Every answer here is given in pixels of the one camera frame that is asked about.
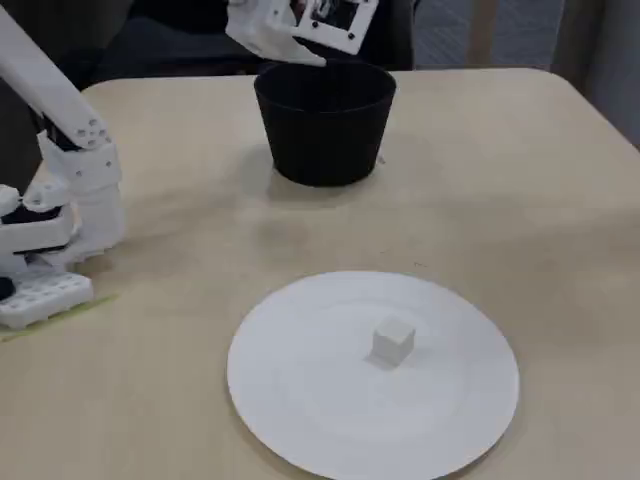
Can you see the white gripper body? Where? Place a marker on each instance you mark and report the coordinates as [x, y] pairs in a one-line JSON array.
[[260, 36]]

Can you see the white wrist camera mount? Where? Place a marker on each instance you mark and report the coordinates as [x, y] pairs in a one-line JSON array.
[[345, 37]]

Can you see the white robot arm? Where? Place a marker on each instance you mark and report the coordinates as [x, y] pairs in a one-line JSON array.
[[45, 85]]

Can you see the black pot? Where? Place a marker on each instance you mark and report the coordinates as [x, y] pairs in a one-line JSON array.
[[325, 140]]

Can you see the white cube block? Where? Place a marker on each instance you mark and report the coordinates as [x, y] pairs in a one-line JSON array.
[[392, 340]]

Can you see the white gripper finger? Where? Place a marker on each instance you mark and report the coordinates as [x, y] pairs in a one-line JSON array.
[[305, 56]]

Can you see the white round plate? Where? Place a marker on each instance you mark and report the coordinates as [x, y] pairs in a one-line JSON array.
[[300, 400]]

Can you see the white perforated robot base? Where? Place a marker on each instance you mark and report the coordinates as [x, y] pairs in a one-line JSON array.
[[45, 295]]

